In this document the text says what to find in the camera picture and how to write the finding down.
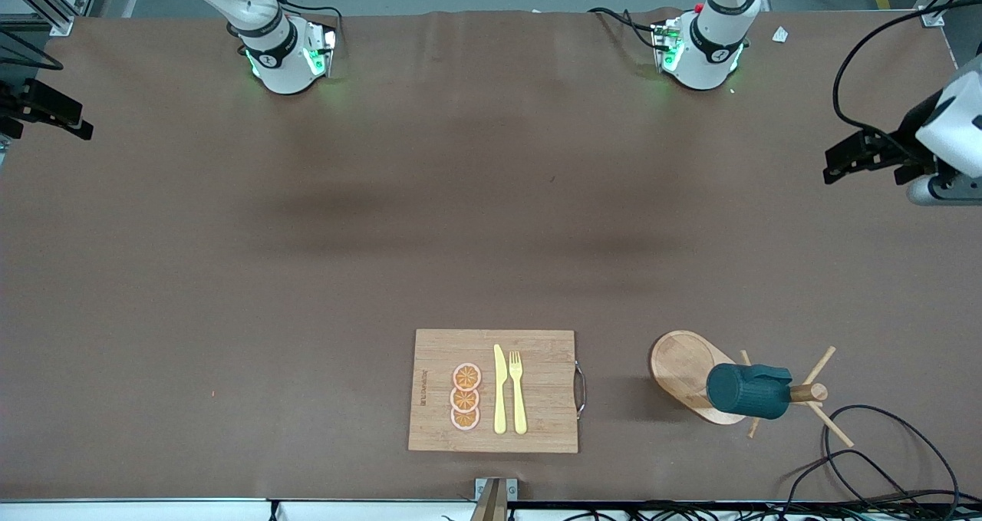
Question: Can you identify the teal cup yellow inside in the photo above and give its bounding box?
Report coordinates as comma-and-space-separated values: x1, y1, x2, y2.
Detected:
706, 363, 793, 420

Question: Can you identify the brown table cover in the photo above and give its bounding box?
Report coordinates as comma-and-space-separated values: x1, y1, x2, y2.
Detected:
0, 8, 982, 503

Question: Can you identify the wooden mug tree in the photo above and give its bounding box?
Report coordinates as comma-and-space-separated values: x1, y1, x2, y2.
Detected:
650, 331, 854, 449

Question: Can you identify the yellow plastic fork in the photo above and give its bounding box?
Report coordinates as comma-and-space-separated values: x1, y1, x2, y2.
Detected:
509, 351, 529, 436

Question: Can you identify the yellow plastic knife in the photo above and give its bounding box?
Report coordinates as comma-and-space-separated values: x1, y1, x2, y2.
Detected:
493, 344, 508, 435

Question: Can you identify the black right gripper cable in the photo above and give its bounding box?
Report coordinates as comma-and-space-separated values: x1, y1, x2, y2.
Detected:
0, 28, 64, 71

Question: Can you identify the black looped cable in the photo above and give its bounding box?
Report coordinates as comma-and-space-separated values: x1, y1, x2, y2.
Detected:
783, 404, 961, 521

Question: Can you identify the black left arm base cable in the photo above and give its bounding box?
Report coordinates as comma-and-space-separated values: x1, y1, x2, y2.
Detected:
589, 7, 662, 50

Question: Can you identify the bamboo cutting board metal handle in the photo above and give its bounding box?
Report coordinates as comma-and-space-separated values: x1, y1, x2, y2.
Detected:
407, 329, 588, 454

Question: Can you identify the aluminium frame post with bracket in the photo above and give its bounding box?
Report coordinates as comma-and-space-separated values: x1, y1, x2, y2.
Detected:
470, 477, 519, 521

